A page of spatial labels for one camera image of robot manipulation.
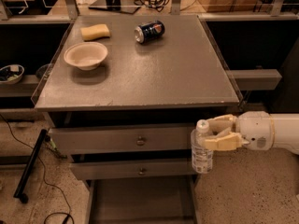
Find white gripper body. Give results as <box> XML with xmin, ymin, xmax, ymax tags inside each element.
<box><xmin>236</xmin><ymin>111</ymin><xmax>274</xmax><ymax>150</ymax></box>

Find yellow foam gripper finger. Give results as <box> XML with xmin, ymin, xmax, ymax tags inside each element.
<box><xmin>202</xmin><ymin>132</ymin><xmax>244</xmax><ymax>151</ymax></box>
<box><xmin>207</xmin><ymin>114</ymin><xmax>237</xmax><ymax>134</ymax></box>

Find clear plastic water bottle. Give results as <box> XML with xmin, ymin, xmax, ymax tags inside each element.
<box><xmin>191</xmin><ymin>119</ymin><xmax>213</xmax><ymax>174</ymax></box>

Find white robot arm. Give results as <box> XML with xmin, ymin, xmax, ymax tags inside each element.
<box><xmin>198</xmin><ymin>111</ymin><xmax>299</xmax><ymax>155</ymax></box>

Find open bottom drawer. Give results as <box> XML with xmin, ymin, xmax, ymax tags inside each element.
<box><xmin>86</xmin><ymin>175</ymin><xmax>202</xmax><ymax>224</ymax></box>

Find grey drawer cabinet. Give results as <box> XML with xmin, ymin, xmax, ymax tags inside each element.
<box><xmin>34</xmin><ymin>14</ymin><xmax>241</xmax><ymax>224</ymax></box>

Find grey middle drawer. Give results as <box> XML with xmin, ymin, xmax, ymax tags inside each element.
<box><xmin>70</xmin><ymin>158</ymin><xmax>195</xmax><ymax>180</ymax></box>

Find grey drawer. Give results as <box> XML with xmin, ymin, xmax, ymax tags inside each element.
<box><xmin>70</xmin><ymin>158</ymin><xmax>195</xmax><ymax>180</ymax></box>
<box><xmin>50</xmin><ymin>124</ymin><xmax>195</xmax><ymax>155</ymax></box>

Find grey top drawer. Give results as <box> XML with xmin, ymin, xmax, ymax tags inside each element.
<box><xmin>50</xmin><ymin>124</ymin><xmax>195</xmax><ymax>155</ymax></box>

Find grey right side shelf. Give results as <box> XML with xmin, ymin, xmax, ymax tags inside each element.
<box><xmin>226</xmin><ymin>69</ymin><xmax>282</xmax><ymax>91</ymax></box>

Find blue pepsi can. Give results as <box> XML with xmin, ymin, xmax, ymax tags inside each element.
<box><xmin>135</xmin><ymin>21</ymin><xmax>165</xmax><ymax>44</ymax></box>

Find white paper bowl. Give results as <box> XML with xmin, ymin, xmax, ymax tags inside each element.
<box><xmin>64</xmin><ymin>42</ymin><xmax>108</xmax><ymax>71</ymax></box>

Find yellow sponge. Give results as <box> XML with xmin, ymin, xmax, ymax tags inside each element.
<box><xmin>80</xmin><ymin>24</ymin><xmax>110</xmax><ymax>41</ymax></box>

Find black monitor stand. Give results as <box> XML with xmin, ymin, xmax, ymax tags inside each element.
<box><xmin>88</xmin><ymin>0</ymin><xmax>141</xmax><ymax>14</ymax></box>

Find dark bowl on shelf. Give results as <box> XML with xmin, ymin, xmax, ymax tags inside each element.
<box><xmin>36</xmin><ymin>63</ymin><xmax>53</xmax><ymax>79</ymax></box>

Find black bar on floor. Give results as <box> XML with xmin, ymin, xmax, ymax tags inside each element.
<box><xmin>13</xmin><ymin>129</ymin><xmax>47</xmax><ymax>203</ymax></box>

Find white bowl with items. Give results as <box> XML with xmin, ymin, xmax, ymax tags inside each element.
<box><xmin>0</xmin><ymin>64</ymin><xmax>24</xmax><ymax>85</ymax></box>

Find black floor cable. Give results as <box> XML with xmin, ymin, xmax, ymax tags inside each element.
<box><xmin>0</xmin><ymin>114</ymin><xmax>76</xmax><ymax>224</ymax></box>

